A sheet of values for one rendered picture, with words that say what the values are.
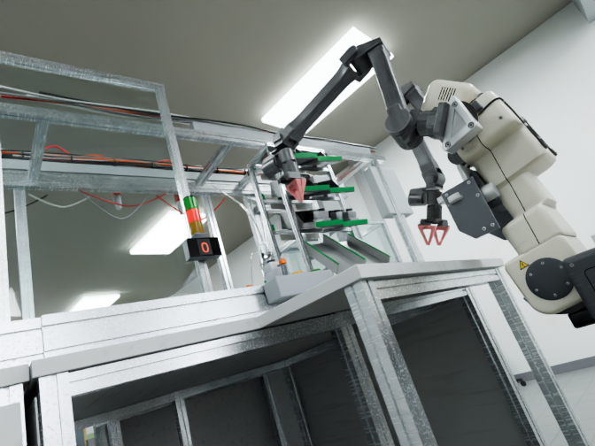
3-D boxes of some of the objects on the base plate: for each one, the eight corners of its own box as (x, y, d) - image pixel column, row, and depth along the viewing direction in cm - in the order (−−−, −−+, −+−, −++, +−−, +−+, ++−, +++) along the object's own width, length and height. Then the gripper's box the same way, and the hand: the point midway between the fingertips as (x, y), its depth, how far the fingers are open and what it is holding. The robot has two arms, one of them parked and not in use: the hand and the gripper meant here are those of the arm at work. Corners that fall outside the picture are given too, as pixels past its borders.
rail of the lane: (360, 301, 133) (349, 270, 137) (45, 365, 76) (41, 311, 80) (350, 306, 137) (338, 276, 140) (42, 372, 80) (38, 319, 84)
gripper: (282, 157, 136) (295, 196, 131) (305, 159, 143) (318, 197, 137) (272, 167, 141) (283, 206, 136) (295, 170, 147) (307, 207, 142)
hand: (300, 200), depth 137 cm, fingers closed
